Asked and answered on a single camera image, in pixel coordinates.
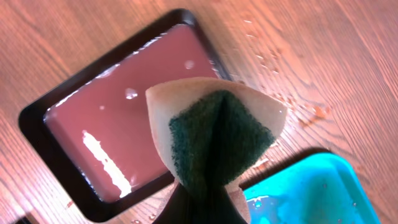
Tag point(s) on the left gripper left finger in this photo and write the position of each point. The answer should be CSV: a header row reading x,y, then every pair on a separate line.
x,y
179,209

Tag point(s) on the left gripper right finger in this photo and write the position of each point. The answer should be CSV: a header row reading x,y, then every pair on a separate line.
x,y
218,208

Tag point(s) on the green scrubbing sponge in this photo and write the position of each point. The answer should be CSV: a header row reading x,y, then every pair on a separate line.
x,y
208,132

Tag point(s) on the blue plastic tray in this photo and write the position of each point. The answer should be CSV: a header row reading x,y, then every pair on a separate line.
x,y
321,188

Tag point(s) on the black tray with red water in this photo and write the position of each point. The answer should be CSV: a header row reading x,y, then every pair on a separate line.
x,y
93,131

